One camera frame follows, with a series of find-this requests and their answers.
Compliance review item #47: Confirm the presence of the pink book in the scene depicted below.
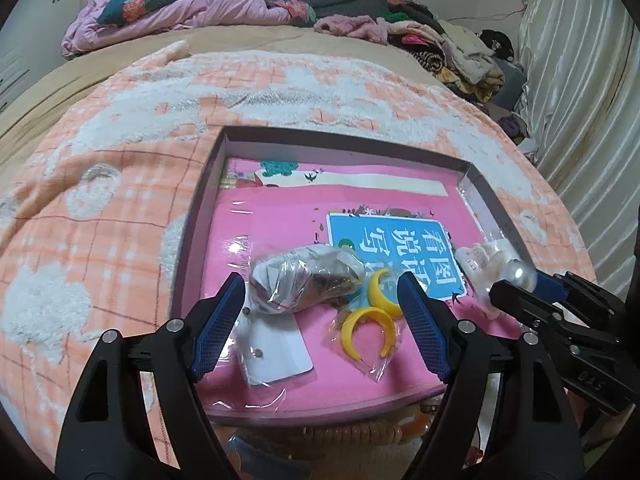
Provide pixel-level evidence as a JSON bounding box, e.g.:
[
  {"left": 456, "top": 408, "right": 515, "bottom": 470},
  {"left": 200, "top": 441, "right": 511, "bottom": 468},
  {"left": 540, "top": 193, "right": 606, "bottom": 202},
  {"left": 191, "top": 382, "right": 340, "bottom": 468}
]
[{"left": 202, "top": 157, "right": 526, "bottom": 411}]

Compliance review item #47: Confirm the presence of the pink quilt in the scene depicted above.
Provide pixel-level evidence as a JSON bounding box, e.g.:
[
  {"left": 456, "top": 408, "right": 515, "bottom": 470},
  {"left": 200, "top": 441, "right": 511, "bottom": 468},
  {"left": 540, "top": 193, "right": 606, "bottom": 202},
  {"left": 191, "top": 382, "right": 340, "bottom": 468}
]
[{"left": 61, "top": 0, "right": 321, "bottom": 58}]

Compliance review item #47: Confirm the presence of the white claw hair clip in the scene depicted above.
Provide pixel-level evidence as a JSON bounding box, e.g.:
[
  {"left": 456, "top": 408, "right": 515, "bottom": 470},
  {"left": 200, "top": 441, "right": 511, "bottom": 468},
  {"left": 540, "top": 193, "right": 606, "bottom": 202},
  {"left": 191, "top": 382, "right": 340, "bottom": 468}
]
[{"left": 454, "top": 242, "right": 506, "bottom": 281}]

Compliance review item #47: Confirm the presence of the white earring card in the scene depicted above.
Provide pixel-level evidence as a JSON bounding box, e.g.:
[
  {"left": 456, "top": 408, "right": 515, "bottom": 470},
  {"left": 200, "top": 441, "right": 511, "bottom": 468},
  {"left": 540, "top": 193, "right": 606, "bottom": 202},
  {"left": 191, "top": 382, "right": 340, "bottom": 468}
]
[{"left": 237, "top": 310, "right": 316, "bottom": 388}]

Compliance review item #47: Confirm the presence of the black wall cable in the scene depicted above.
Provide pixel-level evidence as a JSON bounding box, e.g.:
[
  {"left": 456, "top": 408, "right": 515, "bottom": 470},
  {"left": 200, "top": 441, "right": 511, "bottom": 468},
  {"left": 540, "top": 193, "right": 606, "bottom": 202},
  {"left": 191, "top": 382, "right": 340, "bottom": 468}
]
[{"left": 445, "top": 5, "right": 527, "bottom": 23}]

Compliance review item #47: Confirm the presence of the orange checked fluffy blanket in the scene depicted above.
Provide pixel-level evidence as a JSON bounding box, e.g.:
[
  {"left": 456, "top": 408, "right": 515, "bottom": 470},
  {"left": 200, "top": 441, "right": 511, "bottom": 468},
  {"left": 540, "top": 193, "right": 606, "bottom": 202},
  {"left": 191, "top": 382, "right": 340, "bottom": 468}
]
[{"left": 0, "top": 42, "right": 601, "bottom": 480}]

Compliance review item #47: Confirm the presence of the bag of yellow hoop earrings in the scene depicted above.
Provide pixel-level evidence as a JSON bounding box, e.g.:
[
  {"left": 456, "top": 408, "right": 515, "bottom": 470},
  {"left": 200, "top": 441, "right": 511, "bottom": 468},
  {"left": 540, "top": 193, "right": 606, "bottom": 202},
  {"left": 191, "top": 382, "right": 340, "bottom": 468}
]
[{"left": 327, "top": 267, "right": 406, "bottom": 386}]

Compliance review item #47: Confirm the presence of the white wardrobe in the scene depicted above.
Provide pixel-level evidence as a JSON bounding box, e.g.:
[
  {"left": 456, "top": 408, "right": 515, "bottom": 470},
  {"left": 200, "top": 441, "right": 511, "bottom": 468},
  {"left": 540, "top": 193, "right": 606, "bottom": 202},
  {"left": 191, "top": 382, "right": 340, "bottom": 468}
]
[{"left": 0, "top": 0, "right": 133, "bottom": 111}]

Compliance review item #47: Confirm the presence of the grey pillow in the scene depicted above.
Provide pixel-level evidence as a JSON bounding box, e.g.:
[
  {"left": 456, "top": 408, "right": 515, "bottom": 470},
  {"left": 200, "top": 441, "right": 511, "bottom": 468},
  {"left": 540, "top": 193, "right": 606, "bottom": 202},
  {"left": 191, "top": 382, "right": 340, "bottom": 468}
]
[{"left": 492, "top": 60, "right": 528, "bottom": 111}]

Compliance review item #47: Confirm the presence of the amber orange trinket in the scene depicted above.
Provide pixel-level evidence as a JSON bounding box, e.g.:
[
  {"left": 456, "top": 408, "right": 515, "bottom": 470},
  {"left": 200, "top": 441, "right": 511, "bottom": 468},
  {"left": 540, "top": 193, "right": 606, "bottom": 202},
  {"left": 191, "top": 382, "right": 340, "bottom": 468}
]
[{"left": 400, "top": 410, "right": 436, "bottom": 436}]

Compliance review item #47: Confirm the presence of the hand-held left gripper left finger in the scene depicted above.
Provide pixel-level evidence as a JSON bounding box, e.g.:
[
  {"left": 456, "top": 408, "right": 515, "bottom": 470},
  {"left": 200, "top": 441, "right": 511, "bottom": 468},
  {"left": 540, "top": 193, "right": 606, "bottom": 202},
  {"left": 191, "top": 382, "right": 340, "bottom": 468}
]
[{"left": 54, "top": 271, "right": 247, "bottom": 480}]

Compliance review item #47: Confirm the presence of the small heap of clothes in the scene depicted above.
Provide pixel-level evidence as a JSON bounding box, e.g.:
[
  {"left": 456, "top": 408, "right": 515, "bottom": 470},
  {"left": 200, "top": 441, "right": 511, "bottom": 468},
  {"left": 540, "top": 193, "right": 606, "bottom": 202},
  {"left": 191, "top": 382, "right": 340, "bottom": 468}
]
[{"left": 500, "top": 110, "right": 538, "bottom": 156}]

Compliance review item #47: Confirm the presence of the pile of clothes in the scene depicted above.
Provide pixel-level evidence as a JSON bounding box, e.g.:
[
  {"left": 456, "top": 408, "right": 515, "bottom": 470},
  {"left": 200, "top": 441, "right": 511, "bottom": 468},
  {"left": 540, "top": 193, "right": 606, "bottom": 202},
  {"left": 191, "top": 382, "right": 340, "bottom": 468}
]
[{"left": 380, "top": 0, "right": 516, "bottom": 106}]

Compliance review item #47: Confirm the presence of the beige bed sheet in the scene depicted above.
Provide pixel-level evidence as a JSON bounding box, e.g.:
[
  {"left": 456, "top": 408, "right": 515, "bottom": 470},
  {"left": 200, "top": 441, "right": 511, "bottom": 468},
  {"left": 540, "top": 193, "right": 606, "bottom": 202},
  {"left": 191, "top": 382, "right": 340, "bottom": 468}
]
[{"left": 0, "top": 25, "right": 441, "bottom": 161}]

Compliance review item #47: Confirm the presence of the clear bag of dark jewelry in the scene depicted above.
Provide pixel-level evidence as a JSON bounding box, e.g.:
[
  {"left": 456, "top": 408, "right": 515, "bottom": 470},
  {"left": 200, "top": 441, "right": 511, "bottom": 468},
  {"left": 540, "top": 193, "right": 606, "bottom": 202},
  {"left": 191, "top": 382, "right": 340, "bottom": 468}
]
[{"left": 248, "top": 244, "right": 363, "bottom": 316}]

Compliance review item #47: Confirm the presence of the large white pearl ornament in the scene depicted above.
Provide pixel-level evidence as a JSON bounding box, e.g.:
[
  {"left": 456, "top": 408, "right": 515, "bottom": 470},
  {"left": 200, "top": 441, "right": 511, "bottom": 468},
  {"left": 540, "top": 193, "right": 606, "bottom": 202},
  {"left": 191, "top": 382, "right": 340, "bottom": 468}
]
[{"left": 501, "top": 258, "right": 538, "bottom": 291}]

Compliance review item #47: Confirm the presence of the pink fluffy garment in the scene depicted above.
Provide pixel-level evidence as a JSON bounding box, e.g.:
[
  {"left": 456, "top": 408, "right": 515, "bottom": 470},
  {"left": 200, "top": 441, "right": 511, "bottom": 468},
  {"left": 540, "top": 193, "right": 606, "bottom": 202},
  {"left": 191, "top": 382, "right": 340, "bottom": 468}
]
[{"left": 314, "top": 14, "right": 391, "bottom": 45}]

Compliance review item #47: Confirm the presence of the cream curtain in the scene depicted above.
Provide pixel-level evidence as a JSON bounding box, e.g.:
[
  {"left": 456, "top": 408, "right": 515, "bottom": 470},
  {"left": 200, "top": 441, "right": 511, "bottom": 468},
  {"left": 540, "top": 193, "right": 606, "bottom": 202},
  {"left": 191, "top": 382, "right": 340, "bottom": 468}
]
[{"left": 517, "top": 0, "right": 640, "bottom": 306}]

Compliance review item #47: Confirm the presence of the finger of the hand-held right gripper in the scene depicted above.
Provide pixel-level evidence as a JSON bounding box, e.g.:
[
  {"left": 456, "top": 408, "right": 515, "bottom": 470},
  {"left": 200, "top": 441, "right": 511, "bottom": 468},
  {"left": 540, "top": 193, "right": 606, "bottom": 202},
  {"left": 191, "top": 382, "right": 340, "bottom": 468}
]
[
  {"left": 487, "top": 280, "right": 571, "bottom": 342},
  {"left": 535, "top": 271, "right": 627, "bottom": 322}
]

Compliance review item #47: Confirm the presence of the pink shallow box tray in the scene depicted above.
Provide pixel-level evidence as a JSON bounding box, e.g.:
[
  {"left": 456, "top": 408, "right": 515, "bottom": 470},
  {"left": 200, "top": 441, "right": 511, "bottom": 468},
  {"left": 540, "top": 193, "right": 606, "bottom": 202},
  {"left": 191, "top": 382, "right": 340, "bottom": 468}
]
[{"left": 167, "top": 126, "right": 538, "bottom": 428}]

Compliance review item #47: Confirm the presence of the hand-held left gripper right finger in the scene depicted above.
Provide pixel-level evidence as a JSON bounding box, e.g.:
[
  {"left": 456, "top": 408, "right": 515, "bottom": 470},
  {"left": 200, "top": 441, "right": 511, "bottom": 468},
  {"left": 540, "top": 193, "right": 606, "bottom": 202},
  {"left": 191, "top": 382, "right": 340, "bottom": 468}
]
[{"left": 395, "top": 270, "right": 586, "bottom": 480}]

